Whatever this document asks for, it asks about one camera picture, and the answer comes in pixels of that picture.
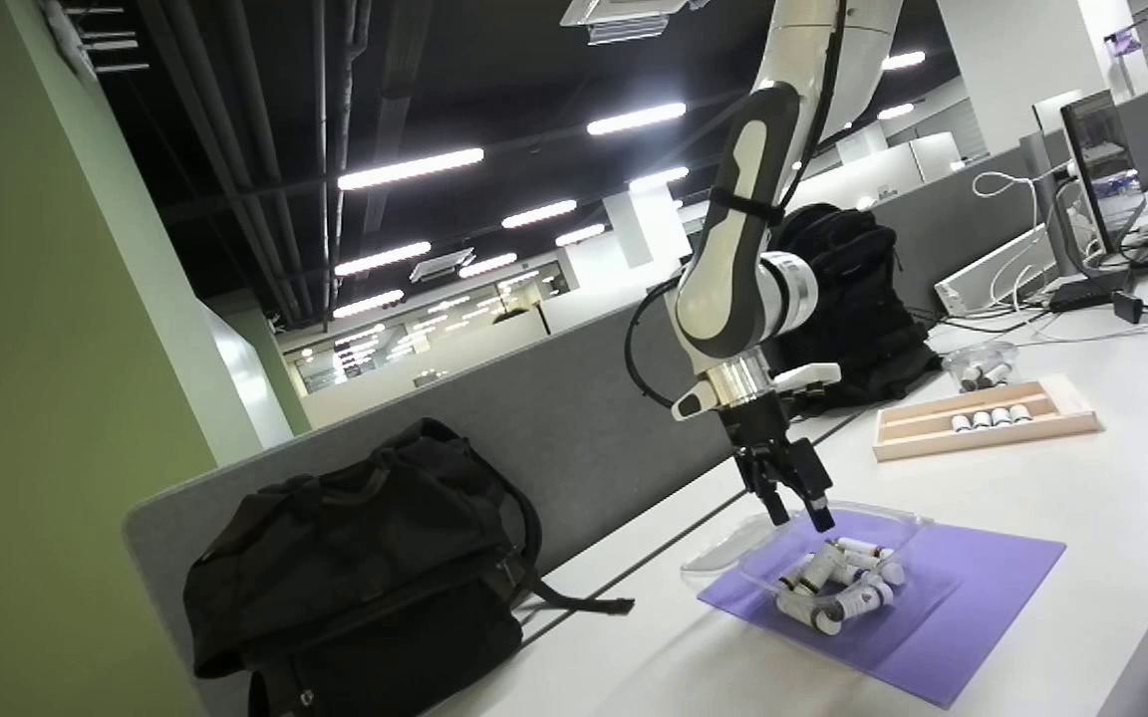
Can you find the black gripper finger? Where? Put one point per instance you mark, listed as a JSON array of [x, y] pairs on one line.
[[817, 494], [767, 499]]

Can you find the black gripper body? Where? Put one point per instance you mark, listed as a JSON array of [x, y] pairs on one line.
[[767, 444]]

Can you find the small white bottle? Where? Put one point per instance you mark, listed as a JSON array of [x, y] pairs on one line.
[[858, 548], [803, 610], [839, 566], [854, 610], [800, 576], [890, 570], [866, 583]]

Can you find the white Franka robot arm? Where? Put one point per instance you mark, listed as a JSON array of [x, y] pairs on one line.
[[746, 239]]

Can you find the white bottle in wooden tray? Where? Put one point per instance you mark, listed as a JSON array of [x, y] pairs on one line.
[[961, 424], [997, 420], [977, 420]]

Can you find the wooden tray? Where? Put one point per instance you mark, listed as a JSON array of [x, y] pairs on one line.
[[985, 424]]

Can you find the purple mat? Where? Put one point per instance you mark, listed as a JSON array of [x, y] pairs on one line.
[[959, 610]]

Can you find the round clear plastic tub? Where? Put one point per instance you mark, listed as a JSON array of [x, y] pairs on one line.
[[983, 364]]

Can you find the grey desk partition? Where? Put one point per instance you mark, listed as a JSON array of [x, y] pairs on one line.
[[534, 424]]

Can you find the ceiling fluorescent light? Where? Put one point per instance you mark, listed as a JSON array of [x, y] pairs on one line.
[[541, 212], [368, 304], [635, 118], [413, 167], [383, 258]]

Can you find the black power adapter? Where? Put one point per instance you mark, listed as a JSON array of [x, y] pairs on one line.
[[1078, 293]]

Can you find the black duffel bag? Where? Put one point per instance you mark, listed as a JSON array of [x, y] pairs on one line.
[[360, 570]]

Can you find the black laptop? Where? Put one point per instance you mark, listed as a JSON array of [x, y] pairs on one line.
[[1112, 173]]

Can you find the ceiling air conditioner unit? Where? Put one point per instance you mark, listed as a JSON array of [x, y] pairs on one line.
[[629, 16]]

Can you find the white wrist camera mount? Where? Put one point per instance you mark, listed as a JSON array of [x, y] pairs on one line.
[[805, 380]]

